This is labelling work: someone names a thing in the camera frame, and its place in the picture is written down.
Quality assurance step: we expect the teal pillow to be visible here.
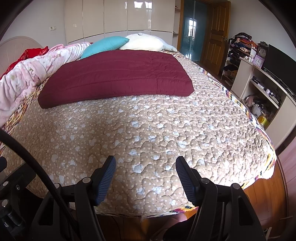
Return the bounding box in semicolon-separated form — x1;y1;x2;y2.
80;36;129;59

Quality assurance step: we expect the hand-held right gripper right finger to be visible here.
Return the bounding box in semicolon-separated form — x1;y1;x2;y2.
176;156;262;241

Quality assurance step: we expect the small purple clock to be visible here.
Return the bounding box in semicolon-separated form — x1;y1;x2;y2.
252;56;265;68

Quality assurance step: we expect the beige arched headboard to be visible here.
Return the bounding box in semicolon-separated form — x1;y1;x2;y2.
0;36;43;75

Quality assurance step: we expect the pink floral comforter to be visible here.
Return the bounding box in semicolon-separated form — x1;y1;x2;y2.
0;42;91;127

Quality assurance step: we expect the cluttered clothes shelf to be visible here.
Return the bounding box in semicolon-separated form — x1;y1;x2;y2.
221;32;258;86

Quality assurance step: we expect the white TV cabinet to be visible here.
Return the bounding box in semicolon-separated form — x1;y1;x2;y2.
231;57;296;144

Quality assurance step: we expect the black flat television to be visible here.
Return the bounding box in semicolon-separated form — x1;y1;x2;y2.
263;44;296;93

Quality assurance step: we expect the blue glass door panel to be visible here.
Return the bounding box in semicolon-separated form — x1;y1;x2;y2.
180;0;210;62

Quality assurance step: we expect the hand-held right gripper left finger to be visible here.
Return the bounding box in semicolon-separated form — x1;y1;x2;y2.
29;156;116;241

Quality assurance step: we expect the glossy white wardrobe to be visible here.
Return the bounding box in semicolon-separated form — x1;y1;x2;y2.
65;0;181;45

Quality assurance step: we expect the maroon quilted jacket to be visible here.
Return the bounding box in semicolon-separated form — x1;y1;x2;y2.
38;49;194;109

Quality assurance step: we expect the ornate black table clock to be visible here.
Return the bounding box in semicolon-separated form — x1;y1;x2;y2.
257;41;269;58

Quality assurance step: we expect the wooden door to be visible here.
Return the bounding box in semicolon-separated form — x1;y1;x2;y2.
200;0;232;75

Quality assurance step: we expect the bed with beige quilt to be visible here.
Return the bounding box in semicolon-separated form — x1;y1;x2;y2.
0;50;277;217

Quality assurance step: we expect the white plush pillow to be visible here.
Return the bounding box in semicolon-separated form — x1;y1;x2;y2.
119;33;178;52

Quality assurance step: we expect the yellow jar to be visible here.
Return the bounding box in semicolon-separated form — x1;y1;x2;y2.
258;115;270;127

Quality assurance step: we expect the red cloth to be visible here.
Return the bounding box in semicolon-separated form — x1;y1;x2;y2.
0;46;49;79

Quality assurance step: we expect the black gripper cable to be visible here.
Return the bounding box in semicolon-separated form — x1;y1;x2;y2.
0;129;81;241

